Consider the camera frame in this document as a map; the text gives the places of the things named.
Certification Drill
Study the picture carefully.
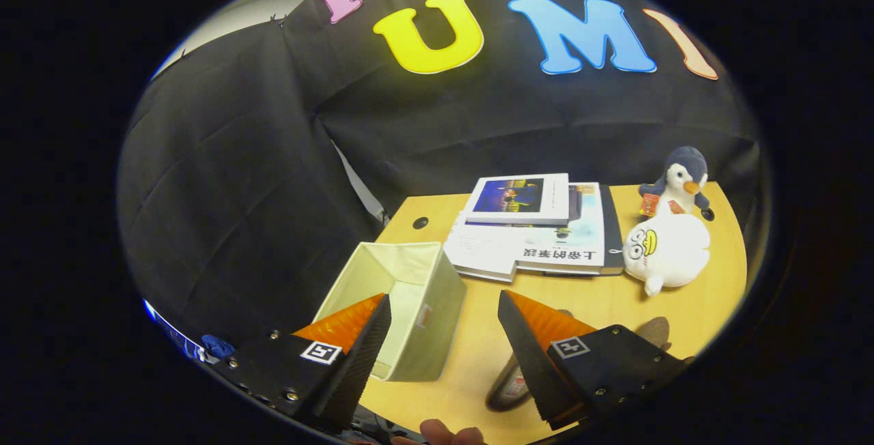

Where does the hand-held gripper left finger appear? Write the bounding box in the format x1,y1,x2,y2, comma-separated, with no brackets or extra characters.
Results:
205,293,393,432

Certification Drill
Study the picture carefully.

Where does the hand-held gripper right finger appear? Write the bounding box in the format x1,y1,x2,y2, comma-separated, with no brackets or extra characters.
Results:
497,289,690,432

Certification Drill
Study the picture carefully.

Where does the brown fuzzy shoe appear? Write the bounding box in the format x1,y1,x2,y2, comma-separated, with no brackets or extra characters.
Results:
635,315,673,350
485,307,576,413

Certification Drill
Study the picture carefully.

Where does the beige fabric storage box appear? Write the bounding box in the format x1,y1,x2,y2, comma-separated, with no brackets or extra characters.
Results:
313,241,468,383

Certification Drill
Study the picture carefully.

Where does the white text cover book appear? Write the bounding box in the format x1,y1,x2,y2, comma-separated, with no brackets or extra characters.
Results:
442,216,520,283

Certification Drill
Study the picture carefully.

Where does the white titled book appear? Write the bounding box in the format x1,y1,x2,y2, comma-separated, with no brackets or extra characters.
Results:
516,182,606,275

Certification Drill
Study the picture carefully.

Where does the blue crumpled cloth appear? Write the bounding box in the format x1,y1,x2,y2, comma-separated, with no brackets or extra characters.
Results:
201,334,236,360

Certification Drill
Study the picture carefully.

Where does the black book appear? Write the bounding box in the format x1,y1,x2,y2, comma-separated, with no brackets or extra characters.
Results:
597,184,625,276

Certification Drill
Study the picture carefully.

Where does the blue picture cover book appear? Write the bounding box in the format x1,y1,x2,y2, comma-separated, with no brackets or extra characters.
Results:
463,173,571,226

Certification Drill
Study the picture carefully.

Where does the white duck plush toy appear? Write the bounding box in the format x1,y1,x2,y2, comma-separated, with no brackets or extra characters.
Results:
623,213,711,297

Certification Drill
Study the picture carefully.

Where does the blue white printed board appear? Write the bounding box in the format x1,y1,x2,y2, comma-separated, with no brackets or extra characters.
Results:
143,300,206,362

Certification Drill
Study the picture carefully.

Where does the black backdrop cloth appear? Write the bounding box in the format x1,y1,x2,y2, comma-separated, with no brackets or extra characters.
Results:
116,0,762,364

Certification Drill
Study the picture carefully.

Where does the grey penguin plush toy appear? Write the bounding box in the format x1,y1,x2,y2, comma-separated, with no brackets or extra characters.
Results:
638,146,711,217

